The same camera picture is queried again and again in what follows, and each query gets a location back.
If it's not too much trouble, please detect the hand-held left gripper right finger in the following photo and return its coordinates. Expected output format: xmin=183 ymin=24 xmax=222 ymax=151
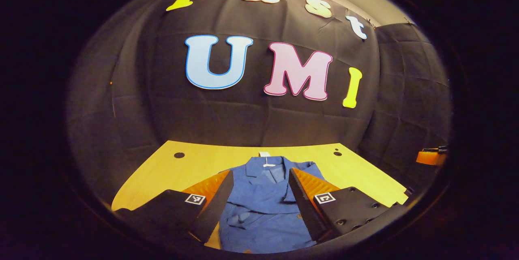
xmin=288 ymin=168 xmax=408 ymax=242

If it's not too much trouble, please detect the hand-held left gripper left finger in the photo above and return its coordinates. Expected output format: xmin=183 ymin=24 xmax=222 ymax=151
xmin=115 ymin=170 xmax=235 ymax=244

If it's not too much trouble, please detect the blue jacket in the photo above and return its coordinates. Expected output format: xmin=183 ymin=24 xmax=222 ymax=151
xmin=219 ymin=155 xmax=329 ymax=254

